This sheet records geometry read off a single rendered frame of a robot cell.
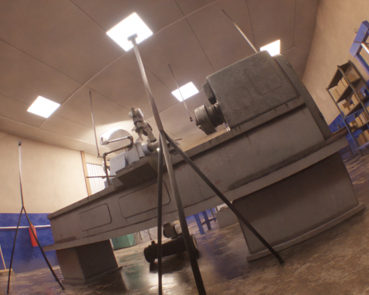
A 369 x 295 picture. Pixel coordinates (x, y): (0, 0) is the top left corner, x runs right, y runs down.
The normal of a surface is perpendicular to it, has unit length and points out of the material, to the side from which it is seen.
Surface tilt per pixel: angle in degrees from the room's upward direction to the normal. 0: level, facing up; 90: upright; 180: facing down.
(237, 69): 90
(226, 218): 90
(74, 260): 90
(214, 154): 90
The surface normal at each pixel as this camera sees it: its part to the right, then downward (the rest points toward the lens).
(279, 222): -0.38, -0.18
